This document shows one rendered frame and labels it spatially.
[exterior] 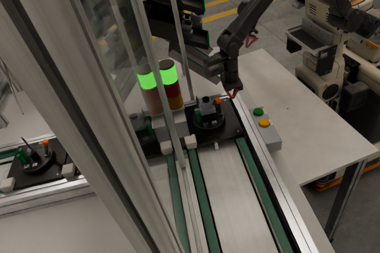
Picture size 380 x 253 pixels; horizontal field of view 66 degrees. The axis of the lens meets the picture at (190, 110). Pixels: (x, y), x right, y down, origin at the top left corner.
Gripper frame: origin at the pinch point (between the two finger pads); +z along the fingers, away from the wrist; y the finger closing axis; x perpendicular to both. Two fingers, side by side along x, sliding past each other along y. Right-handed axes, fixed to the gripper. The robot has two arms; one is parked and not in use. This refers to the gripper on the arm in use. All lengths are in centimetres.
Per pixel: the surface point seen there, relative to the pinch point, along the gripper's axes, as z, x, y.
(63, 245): 21, -74, 35
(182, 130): -13.5, -22.9, 25.2
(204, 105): -0.9, -12.2, 2.4
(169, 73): -33.0, -22.5, 21.5
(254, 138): 10.6, 4.2, 15.1
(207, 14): 108, 48, -307
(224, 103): 9.7, -2.0, -7.7
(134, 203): -63, -26, 78
